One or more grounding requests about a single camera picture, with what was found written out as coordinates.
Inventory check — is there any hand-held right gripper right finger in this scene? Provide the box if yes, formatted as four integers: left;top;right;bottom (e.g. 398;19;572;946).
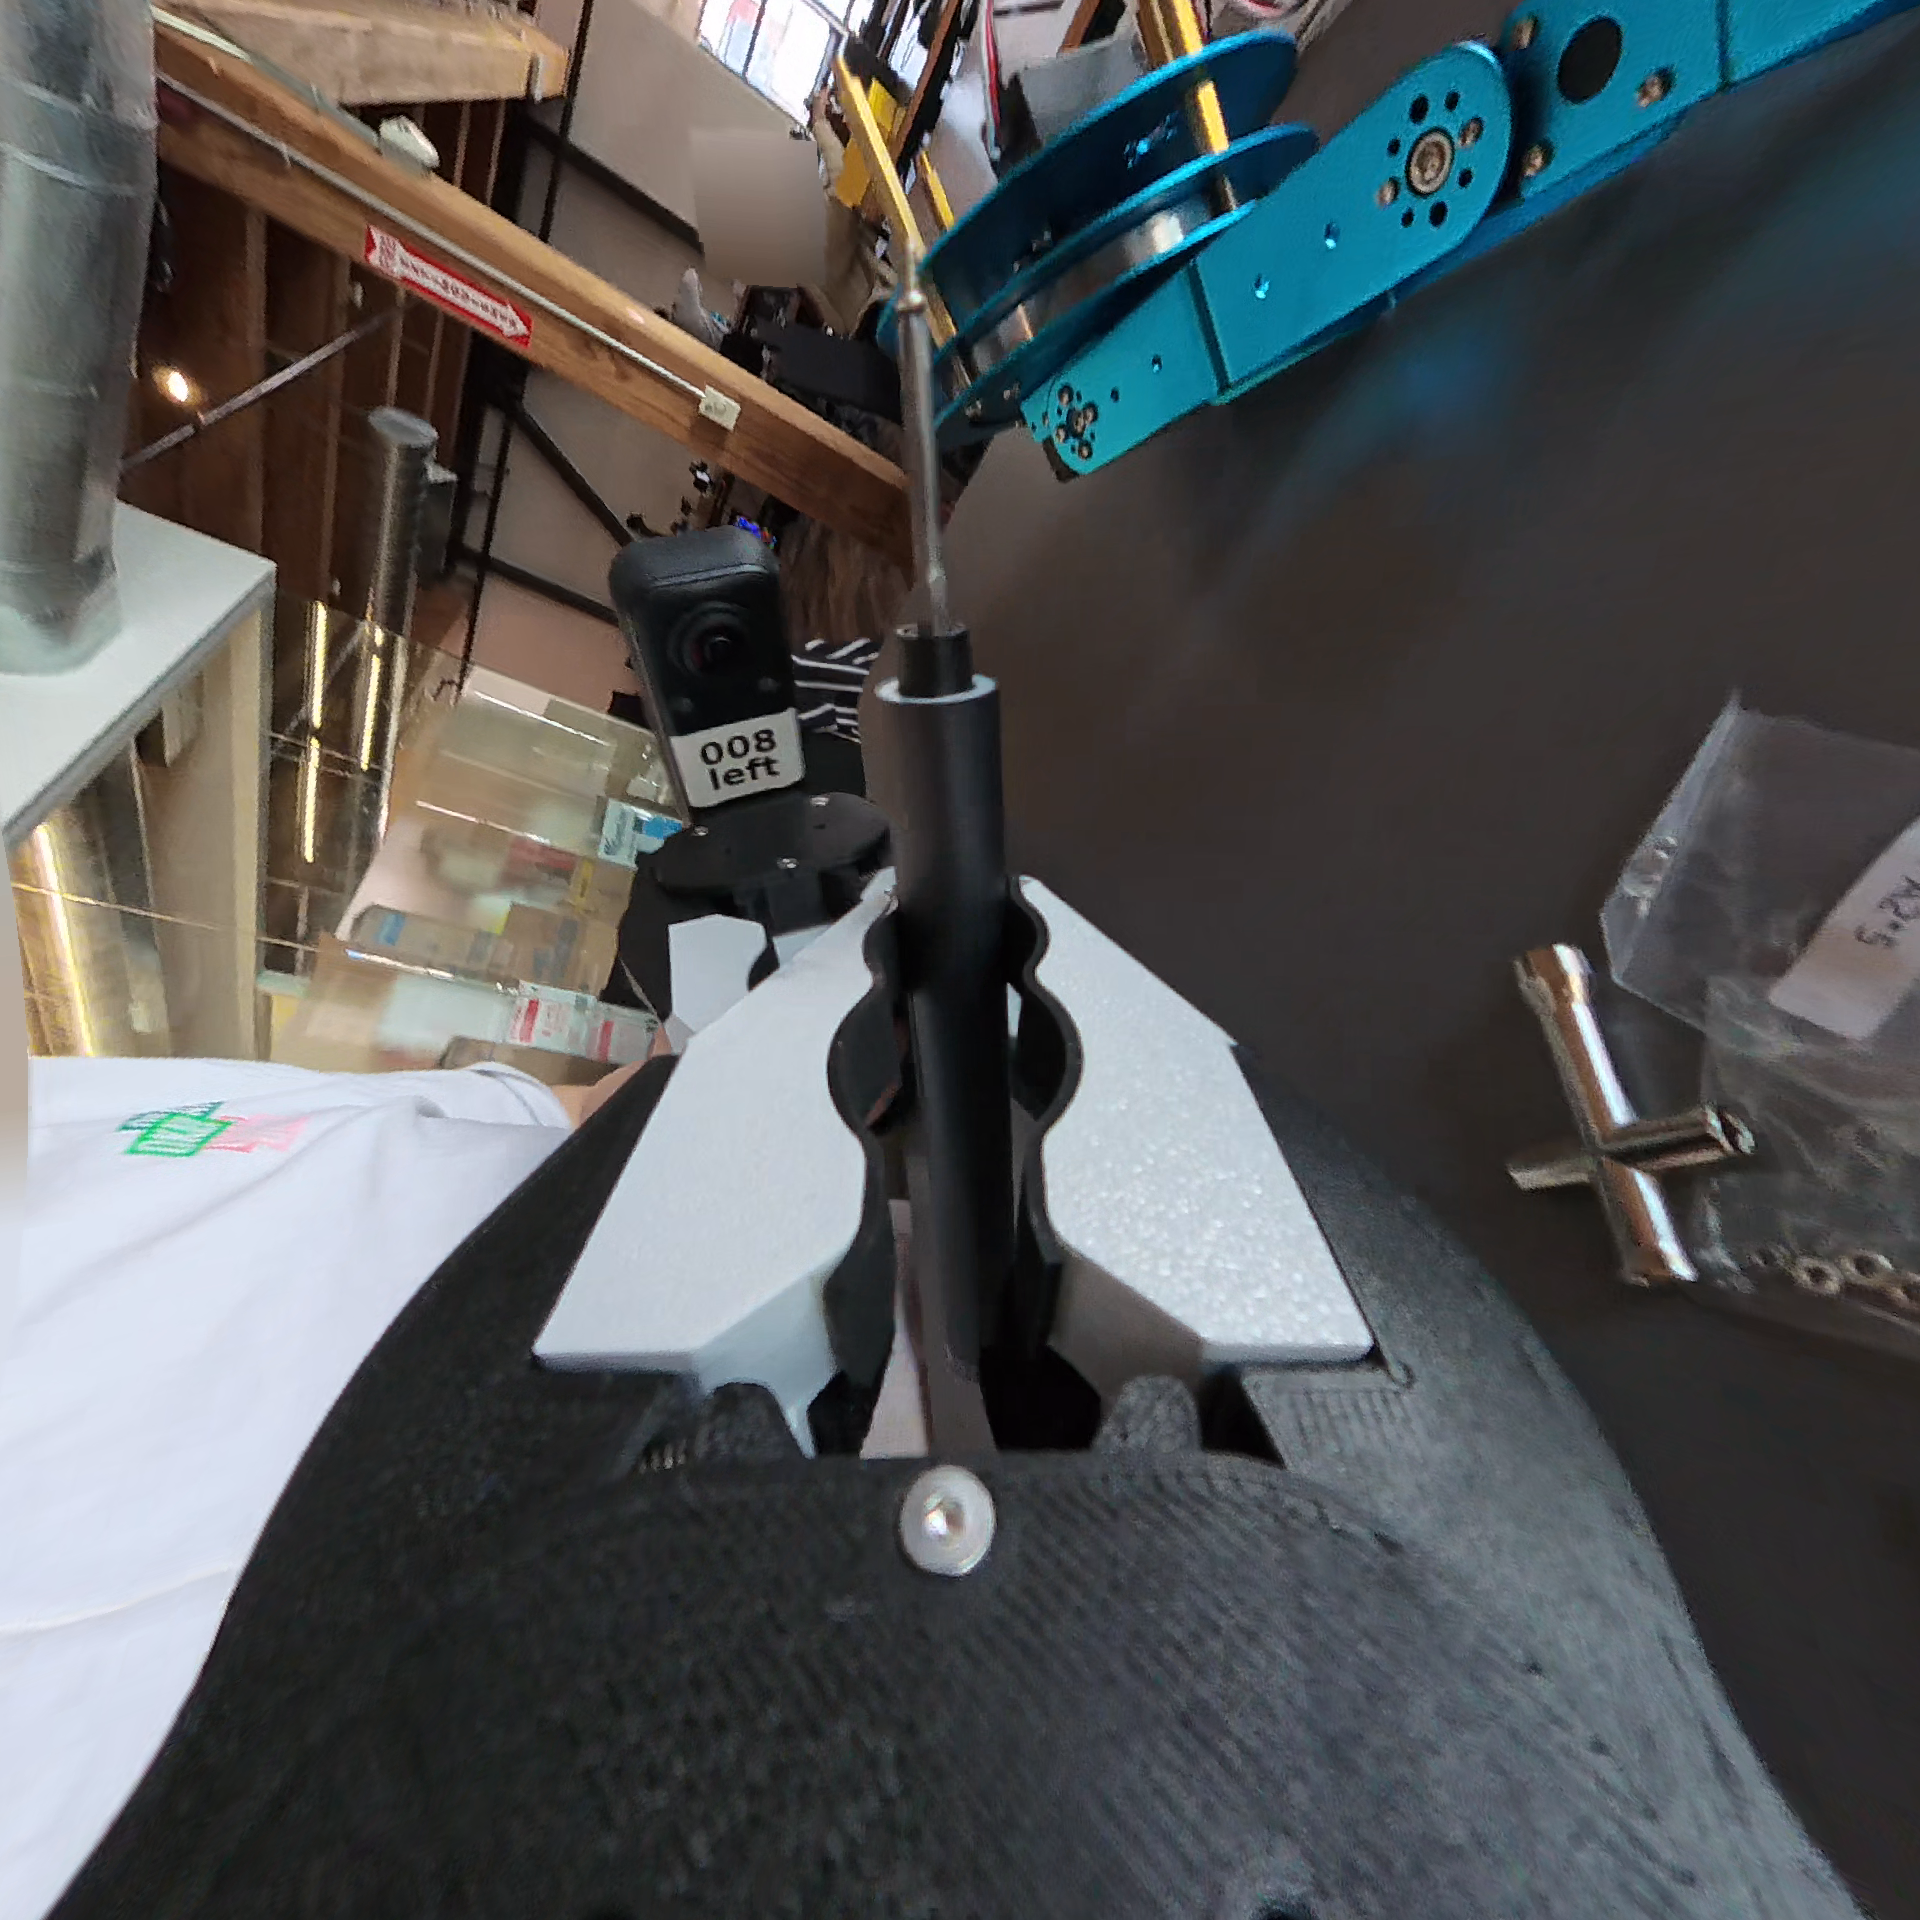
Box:
1007;879;1376;1450

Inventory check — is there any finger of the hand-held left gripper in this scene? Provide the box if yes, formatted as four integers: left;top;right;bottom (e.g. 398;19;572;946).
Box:
663;911;756;1040
746;877;887;992

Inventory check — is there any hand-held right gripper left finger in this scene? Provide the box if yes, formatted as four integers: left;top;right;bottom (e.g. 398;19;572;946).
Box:
532;872;913;1456

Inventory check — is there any black electric screwdriver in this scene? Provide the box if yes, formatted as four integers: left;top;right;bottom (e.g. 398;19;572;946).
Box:
871;627;1024;1378

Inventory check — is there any silver screwdriver bit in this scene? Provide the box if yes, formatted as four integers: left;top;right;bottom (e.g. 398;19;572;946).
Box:
894;246;957;635

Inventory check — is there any blue toy robot arm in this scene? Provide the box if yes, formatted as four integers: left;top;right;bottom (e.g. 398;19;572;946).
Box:
877;0;1920;485

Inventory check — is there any dark grey desk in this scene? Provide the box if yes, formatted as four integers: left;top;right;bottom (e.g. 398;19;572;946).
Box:
900;0;1920;1920

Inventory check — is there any black white striped cloth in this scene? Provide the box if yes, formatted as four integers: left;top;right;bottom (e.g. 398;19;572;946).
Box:
785;638;887;744

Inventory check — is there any glass railing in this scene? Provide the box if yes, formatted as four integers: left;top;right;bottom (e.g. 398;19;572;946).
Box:
269;592;676;1059

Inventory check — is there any silver cross wrench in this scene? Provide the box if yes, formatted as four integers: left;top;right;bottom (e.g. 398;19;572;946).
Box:
1506;941;1757;1290

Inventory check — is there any grey round column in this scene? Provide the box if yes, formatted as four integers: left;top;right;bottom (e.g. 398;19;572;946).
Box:
367;407;452;634

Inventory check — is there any clear bag of pointed screws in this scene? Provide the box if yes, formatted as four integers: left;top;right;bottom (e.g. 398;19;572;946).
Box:
1597;692;1920;1157

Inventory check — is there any clear bag of small nuts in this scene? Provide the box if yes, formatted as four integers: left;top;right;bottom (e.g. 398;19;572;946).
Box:
1696;1035;1920;1360

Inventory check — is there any red white sign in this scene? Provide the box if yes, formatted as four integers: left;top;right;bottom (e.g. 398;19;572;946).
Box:
364;224;534;355

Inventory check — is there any white cabinet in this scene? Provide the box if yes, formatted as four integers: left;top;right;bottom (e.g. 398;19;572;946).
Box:
0;502;279;842

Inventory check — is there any large metal duct pipe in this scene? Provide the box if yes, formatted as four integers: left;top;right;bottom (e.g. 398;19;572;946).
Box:
0;0;160;677

